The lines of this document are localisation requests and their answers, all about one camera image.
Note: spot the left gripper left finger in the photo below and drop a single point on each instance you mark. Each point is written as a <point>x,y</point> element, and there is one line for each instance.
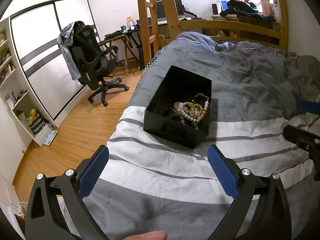
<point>86,175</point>

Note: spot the left hand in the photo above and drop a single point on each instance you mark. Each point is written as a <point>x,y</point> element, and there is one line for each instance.
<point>154,235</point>

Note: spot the green jade bangle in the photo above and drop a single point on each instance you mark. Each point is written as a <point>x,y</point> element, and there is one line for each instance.
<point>182,120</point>

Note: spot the white bookshelf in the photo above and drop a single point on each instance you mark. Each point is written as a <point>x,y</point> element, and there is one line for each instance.
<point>16,92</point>

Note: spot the white bathroom scale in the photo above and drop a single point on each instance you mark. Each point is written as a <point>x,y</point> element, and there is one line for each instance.
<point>50,137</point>

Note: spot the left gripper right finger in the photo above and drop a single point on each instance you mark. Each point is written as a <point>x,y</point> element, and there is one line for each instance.
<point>231,177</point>

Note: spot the black clothes pile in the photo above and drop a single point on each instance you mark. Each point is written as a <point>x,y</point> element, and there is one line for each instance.
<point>245,9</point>

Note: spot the black jewelry box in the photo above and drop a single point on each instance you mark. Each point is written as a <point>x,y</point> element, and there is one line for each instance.
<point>186,93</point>

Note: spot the white sliding wardrobe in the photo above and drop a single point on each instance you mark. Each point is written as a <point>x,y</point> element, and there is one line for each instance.
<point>34,32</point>

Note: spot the black office chair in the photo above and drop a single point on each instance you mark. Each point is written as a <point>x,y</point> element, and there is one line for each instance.
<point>93,63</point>

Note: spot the grey striped duvet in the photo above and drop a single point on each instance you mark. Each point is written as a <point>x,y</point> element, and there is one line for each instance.
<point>152,184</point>

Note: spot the wooden folding table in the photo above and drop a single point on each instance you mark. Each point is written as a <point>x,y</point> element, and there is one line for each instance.
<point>127,56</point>

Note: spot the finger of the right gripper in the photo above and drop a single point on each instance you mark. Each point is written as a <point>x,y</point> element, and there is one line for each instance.
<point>308,106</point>
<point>302,139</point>

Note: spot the blue garment on chair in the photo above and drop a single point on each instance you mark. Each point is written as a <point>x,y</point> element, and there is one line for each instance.
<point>64,41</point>

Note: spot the black computer monitor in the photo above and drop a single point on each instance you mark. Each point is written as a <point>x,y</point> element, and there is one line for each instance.
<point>162,13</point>

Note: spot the wooden bed frame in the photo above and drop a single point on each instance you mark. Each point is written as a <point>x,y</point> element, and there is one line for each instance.
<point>149,27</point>

